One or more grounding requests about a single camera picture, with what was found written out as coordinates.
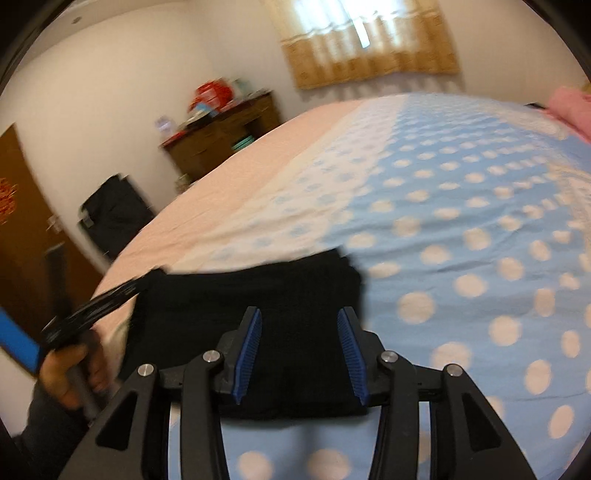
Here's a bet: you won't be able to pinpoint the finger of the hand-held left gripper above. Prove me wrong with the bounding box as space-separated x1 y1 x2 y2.
76 270 166 324

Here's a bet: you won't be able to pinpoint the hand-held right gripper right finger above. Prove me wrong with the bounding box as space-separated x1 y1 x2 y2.
337 307 539 480

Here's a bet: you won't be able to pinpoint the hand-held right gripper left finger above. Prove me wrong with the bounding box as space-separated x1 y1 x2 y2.
58 307 264 480

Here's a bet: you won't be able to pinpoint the black pants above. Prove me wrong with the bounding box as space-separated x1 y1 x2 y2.
117 248 365 422

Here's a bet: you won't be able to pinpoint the person's left forearm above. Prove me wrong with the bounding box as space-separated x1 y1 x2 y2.
18 383 95 480

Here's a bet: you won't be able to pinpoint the person's left hand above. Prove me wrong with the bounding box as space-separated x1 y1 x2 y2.
39 332 112 411

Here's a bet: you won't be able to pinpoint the brown wooden door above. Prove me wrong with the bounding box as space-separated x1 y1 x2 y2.
0 122 105 342

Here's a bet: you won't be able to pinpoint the black suitcase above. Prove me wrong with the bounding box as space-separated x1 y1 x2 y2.
78 173 155 261

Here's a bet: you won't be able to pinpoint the red door decoration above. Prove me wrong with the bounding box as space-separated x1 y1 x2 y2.
0 178 17 227

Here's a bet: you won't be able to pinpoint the pink bed sheet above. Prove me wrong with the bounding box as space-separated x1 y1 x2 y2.
92 99 365 352

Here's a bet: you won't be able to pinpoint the brown wooden desk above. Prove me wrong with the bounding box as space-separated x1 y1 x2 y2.
159 90 283 181

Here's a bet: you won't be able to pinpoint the blue polka dot bed sheet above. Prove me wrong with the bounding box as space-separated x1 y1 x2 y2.
168 92 591 480

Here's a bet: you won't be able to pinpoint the red box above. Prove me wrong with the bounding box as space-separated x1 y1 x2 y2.
187 80 236 114

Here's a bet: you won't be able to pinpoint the beige patterned curtain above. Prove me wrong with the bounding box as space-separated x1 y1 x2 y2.
261 0 462 90

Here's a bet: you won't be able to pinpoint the pink floral pillow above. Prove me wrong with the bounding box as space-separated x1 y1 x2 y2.
545 85 591 139

